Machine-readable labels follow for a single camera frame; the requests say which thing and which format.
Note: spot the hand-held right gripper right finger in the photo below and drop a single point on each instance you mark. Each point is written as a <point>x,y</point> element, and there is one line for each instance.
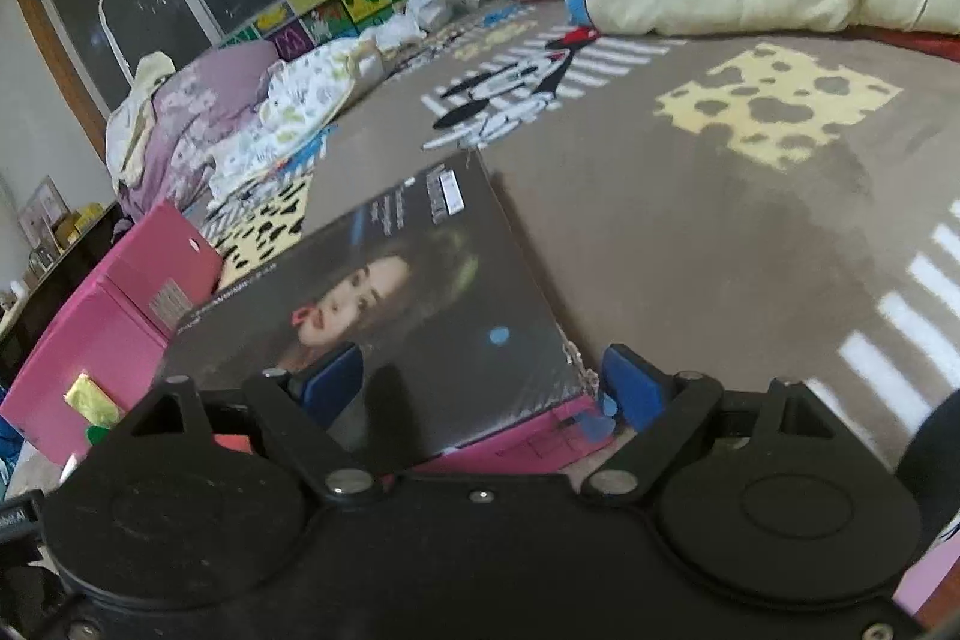
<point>630,389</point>

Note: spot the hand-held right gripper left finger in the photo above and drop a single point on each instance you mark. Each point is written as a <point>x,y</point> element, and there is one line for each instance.
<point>334,385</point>

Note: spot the pink box lid portrait print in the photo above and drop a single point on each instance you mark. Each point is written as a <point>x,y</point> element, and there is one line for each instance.
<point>420,280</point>

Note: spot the pink cardboard box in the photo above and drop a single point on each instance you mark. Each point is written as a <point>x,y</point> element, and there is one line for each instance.
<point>90,325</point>

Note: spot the green plastic tool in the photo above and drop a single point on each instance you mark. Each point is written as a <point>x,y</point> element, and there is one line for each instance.
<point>97,435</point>

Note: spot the yellow clay packet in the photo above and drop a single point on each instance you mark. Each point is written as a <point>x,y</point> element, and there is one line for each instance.
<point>91,396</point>

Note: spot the cartoon mouse printed blanket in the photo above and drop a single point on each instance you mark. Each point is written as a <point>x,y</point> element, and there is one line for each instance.
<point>675,220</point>

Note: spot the desk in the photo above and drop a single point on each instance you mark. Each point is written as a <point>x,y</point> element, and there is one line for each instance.
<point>45,287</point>

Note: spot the white leaf patterned blanket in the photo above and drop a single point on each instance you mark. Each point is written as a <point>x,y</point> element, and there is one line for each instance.
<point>300,100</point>

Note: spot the yellow boxes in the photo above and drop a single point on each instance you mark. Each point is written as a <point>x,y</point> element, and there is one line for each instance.
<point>79,221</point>

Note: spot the purple floral quilt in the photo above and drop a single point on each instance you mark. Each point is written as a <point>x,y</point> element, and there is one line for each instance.
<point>217,100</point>

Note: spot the cream white clothes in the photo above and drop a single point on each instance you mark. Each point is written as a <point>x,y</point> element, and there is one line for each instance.
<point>139,115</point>

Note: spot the picture frame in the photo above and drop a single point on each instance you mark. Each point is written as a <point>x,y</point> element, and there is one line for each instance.
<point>41,212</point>

